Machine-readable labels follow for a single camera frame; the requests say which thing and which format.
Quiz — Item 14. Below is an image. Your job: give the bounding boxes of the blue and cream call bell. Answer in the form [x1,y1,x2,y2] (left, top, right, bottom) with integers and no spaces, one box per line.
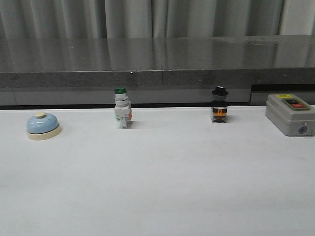
[27,112,62,141]

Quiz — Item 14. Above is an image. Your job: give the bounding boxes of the grey granite counter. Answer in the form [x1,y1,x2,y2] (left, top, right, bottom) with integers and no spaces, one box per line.
[0,35,315,108]

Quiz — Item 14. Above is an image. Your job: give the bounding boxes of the grey curtain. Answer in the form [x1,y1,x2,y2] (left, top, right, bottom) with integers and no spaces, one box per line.
[0,0,315,40]

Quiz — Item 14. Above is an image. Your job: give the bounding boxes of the green push button switch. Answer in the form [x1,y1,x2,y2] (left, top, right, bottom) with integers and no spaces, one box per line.
[114,88,132,129]

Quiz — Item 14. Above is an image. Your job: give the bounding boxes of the black selector knob switch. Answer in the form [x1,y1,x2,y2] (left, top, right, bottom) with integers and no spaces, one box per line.
[211,86,228,122]

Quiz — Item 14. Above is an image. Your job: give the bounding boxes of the grey power switch box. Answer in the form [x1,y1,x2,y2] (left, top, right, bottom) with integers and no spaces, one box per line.
[265,94,315,136]

